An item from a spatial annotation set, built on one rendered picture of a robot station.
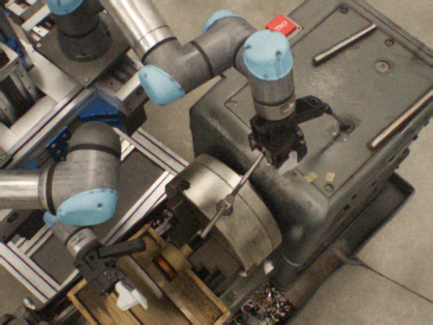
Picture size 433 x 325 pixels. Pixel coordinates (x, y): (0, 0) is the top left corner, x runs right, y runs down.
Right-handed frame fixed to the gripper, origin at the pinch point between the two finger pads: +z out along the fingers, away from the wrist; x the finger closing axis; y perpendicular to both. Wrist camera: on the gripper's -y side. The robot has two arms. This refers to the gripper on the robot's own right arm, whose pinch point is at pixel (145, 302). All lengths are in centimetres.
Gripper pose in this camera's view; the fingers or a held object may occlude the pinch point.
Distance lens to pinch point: 131.0
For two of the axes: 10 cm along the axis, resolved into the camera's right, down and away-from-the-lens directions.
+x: -0.4, -4.1, -9.1
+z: 6.9, 6.5, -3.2
